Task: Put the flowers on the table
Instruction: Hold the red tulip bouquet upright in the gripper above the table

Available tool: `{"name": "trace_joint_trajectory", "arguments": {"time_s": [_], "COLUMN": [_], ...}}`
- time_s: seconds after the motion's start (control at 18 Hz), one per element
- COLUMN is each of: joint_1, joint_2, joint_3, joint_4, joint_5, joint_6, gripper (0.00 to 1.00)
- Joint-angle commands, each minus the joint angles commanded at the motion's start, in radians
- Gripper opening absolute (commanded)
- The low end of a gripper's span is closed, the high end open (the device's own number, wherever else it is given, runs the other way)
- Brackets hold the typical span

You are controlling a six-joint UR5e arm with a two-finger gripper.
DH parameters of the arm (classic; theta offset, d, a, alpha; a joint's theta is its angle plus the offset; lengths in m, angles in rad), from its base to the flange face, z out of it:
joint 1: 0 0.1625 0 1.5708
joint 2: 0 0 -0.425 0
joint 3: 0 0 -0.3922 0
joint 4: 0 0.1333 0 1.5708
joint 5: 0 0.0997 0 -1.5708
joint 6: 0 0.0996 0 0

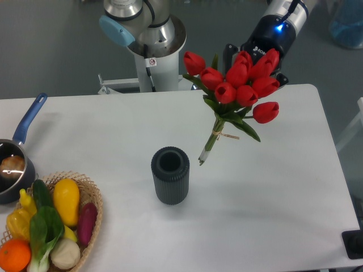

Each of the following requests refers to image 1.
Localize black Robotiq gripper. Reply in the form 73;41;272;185
223;15;297;87

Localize red tulip bouquet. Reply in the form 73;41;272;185
183;49;280;164

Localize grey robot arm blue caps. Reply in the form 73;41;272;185
99;1;316;92

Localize blue translucent container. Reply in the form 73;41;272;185
328;0;362;49

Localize dark grey ribbed vase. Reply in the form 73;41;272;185
151;146;190;205

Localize black device at edge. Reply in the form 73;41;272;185
341;230;362;260

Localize woven wicker basket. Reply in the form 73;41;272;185
1;172;103;271

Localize purple sweet potato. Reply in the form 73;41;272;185
77;202;98;246

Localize yellow squash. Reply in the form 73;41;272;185
53;178;80;228

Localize dark green cucumber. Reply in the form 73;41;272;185
32;179;54;210

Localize brown bun in saucepan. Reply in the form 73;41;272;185
1;155;25;180

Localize green bok choy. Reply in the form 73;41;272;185
27;206;64;271

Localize small yellow banana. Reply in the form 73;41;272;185
19;189;37;216

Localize beige round mushroom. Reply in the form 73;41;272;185
50;238;81;270

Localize yellow bell pepper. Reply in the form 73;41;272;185
6;208;31;242

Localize orange fruit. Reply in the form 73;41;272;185
1;239;31;271

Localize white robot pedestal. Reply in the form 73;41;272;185
98;16;201;95

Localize black cable on pedestal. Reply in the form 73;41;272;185
143;44;157;92

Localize white frame at right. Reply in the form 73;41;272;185
335;97;362;153

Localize blue handled saucepan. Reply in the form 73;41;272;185
1;93;48;205

